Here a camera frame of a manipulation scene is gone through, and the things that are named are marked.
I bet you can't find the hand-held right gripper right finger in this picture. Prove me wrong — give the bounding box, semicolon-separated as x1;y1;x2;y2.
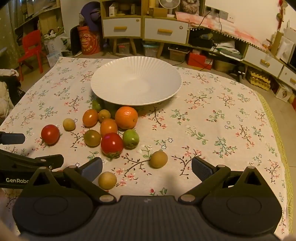
178;156;275;204

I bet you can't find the white ribbed plate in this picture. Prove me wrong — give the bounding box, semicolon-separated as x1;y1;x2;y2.
90;56;182;106

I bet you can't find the red hanging ornament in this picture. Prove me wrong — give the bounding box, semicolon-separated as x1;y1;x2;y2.
276;0;286;30

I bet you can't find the pink patterned cloth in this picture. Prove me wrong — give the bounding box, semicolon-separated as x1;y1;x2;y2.
176;11;266;50

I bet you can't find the floral tablecloth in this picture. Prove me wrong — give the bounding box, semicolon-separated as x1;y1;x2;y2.
0;56;289;234

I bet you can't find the red tomato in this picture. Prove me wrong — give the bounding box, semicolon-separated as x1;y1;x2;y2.
101;133;124;158
41;124;60;145

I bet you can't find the brown cardboard box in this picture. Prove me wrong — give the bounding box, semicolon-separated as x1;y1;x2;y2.
149;8;168;17

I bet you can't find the grey wall socket panel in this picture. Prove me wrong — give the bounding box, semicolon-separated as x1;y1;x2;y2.
205;6;228;20

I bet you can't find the purple bag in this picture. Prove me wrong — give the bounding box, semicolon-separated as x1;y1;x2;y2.
80;1;102;32

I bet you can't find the green-brown tomato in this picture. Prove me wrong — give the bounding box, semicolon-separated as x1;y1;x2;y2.
83;130;101;147

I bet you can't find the orange tomato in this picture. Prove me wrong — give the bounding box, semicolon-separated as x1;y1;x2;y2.
100;118;118;137
82;109;99;127

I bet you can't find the white fleece jacket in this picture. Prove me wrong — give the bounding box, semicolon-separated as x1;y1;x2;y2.
0;70;25;121

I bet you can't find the black flat panel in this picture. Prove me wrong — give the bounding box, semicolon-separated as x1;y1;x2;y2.
70;25;81;56

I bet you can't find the white plastic bag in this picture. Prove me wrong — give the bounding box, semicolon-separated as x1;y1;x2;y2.
44;37;70;58

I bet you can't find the large orange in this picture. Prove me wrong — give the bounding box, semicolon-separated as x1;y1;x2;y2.
115;106;138;130

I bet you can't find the patterned curtain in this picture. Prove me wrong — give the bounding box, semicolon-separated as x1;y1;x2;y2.
0;0;26;70

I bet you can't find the orange patterned bin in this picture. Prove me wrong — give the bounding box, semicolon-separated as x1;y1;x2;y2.
77;25;101;55

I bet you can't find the short yellow cabinet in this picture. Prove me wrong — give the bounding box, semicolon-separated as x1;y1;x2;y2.
142;9;190;58

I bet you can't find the red plastic chair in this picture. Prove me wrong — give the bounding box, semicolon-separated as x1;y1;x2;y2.
18;30;48;81

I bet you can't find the green jujube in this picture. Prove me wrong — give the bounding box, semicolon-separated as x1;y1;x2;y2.
105;104;119;119
122;129;140;149
92;98;103;112

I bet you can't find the black-lid storage box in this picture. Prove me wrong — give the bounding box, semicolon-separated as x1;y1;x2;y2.
168;47;188;62

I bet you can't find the small printed box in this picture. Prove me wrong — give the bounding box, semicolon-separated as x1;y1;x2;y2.
275;83;292;102

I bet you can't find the low yellow cabinet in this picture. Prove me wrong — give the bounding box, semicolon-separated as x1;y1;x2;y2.
188;27;296;93

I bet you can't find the brown longan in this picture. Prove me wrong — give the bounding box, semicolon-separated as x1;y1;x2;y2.
98;109;111;123
98;171;117;189
149;150;168;168
63;118;76;131

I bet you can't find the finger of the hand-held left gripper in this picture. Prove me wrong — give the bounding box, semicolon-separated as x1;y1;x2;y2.
0;132;26;145
0;149;64;172

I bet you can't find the pale blue box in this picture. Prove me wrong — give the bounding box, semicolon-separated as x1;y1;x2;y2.
46;51;63;67

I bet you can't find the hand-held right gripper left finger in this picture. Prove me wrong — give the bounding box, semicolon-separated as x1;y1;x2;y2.
22;157;117;204

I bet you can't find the red box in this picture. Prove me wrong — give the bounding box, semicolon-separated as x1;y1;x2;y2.
187;52;213;70

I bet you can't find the black tripod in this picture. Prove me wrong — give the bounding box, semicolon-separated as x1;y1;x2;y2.
231;66;248;82

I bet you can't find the framed cat picture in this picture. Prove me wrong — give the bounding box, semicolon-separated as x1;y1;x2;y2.
180;0;206;15

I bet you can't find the small white fan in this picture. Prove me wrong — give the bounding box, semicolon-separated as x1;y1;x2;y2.
159;0;181;10

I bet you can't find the wooden shelf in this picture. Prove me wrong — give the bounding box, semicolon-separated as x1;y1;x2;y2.
14;0;64;44

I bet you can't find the blue-lid storage box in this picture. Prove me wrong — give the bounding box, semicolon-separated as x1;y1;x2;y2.
142;43;160;57

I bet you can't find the small clear storage box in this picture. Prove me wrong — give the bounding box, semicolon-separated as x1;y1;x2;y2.
117;43;130;55

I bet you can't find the black power cable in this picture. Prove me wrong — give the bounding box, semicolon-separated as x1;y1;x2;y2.
199;9;223;71

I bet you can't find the black device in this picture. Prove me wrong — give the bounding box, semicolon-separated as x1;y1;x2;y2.
190;32;214;49

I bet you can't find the tall yellow cabinet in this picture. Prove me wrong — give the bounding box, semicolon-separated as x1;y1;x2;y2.
100;0;144;56

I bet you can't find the yellow rack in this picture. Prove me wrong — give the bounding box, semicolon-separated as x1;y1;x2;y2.
248;71;271;91

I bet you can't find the beige bin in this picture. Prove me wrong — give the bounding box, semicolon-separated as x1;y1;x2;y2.
213;60;235;72

